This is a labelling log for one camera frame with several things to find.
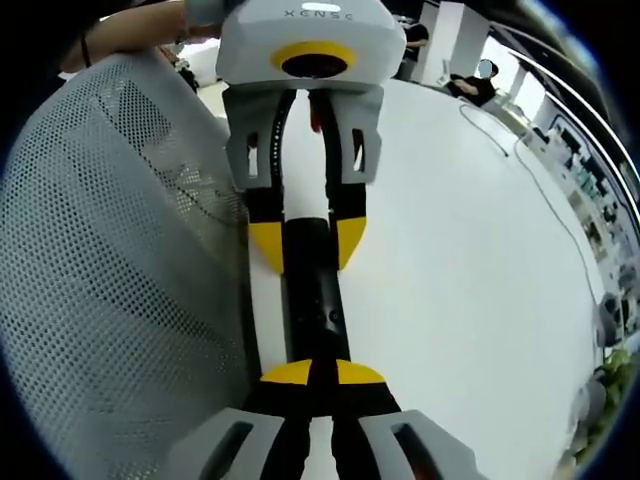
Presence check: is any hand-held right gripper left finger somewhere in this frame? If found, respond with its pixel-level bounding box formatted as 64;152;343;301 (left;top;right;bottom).
172;357;314;480

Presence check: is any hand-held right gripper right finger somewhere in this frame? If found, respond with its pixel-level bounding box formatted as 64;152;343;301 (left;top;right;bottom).
330;357;491;480

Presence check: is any white square pillar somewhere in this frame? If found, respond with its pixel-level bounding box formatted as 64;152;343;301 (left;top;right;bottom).
432;0;490;89

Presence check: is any green potted plant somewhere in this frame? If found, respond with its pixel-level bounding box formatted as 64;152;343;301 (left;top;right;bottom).
569;347;636;466

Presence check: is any grey mesh office chair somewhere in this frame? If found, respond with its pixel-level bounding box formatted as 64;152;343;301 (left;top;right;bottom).
0;52;254;480

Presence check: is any black table cable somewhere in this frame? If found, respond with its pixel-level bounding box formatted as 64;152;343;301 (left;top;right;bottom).
458;102;601;306

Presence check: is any grey curved headset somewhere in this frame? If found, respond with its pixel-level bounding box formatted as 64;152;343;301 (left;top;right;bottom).
592;293;624;347

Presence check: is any black remote control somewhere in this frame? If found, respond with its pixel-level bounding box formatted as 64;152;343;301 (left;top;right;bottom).
282;214;354;364

